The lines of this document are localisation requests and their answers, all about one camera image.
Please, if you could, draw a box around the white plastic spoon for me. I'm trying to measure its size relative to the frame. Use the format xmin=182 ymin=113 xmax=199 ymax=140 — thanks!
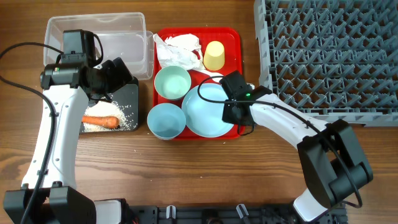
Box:
xmin=197 ymin=70 xmax=224 ymax=77

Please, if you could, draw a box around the yellow plastic cup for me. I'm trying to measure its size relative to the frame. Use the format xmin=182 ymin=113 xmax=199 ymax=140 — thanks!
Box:
xmin=203 ymin=41 xmax=225 ymax=71

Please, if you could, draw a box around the white rice pile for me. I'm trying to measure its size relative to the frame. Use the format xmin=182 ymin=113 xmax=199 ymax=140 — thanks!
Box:
xmin=80 ymin=101 xmax=138 ymax=133

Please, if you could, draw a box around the light blue plate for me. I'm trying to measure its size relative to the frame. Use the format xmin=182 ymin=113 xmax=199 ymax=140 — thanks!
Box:
xmin=182 ymin=86 xmax=234 ymax=138

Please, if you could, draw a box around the orange carrot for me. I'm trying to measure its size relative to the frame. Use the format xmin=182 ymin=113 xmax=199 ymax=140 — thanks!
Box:
xmin=82 ymin=116 xmax=119 ymax=129

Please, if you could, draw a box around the green bowl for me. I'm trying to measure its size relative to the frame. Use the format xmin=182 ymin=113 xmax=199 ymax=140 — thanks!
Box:
xmin=154 ymin=66 xmax=192 ymax=101

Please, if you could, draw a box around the white napkin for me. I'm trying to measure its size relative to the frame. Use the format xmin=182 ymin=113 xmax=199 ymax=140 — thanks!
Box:
xmin=153 ymin=34 xmax=205 ymax=70

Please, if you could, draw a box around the small light blue bowl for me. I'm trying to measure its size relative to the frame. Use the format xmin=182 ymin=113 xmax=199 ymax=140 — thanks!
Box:
xmin=147 ymin=103 xmax=186 ymax=140

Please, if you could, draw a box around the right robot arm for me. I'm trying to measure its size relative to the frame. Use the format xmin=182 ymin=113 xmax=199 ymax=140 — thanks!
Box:
xmin=220 ymin=71 xmax=373 ymax=222

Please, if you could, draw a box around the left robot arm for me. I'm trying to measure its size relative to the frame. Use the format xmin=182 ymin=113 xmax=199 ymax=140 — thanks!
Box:
xmin=3 ymin=29 xmax=137 ymax=223

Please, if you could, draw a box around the black waste tray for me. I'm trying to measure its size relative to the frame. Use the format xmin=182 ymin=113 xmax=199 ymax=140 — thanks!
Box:
xmin=88 ymin=78 xmax=139 ymax=122

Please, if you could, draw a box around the grey dishwasher rack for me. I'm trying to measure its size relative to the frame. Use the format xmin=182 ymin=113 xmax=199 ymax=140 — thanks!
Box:
xmin=254 ymin=0 xmax=397 ymax=127

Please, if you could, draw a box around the clear plastic bin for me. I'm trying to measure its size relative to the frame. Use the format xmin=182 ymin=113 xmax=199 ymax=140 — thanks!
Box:
xmin=44 ymin=12 xmax=154 ymax=80

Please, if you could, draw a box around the red serving tray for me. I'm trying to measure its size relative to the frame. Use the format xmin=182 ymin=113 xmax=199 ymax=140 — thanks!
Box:
xmin=152 ymin=27 xmax=246 ymax=140

